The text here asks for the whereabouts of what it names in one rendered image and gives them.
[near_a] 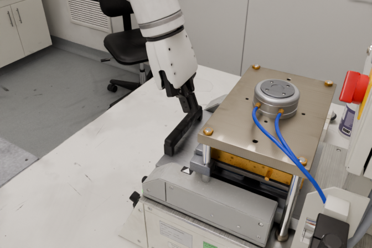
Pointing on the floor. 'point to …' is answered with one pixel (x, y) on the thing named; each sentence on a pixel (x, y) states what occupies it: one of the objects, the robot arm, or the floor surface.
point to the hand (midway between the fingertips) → (189, 102)
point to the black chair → (122, 39)
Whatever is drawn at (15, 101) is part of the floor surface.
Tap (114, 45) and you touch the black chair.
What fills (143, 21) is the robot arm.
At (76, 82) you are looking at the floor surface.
